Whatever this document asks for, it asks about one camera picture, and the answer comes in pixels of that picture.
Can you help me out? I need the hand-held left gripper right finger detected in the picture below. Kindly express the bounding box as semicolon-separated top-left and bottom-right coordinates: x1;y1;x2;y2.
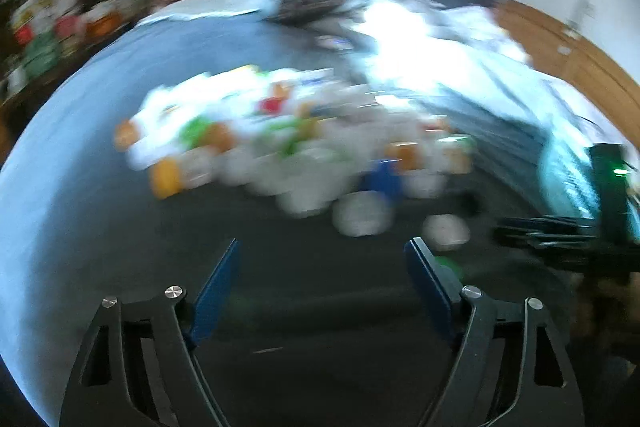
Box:
404;237;586;427

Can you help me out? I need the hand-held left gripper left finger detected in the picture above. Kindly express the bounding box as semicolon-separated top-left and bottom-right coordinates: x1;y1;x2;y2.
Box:
59;238;241;427

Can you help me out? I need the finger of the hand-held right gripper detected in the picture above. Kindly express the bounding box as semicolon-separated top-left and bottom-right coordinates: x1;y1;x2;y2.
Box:
492;215;601;272

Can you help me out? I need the teal plastic basket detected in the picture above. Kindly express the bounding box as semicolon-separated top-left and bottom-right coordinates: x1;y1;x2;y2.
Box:
537;127;640;243

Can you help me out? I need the pile of plastic bottle caps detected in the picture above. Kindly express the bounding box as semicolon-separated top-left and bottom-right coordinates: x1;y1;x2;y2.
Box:
114;66;476;253

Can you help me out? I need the wooden headboard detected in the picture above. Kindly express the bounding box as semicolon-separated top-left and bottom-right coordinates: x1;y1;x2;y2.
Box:
495;0;640;148

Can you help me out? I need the blue bed sheet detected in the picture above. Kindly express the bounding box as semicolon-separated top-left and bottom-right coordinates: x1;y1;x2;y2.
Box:
0;0;640;427

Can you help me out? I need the white quilt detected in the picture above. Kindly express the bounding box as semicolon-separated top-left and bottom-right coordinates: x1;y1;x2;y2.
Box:
350;0;640;188

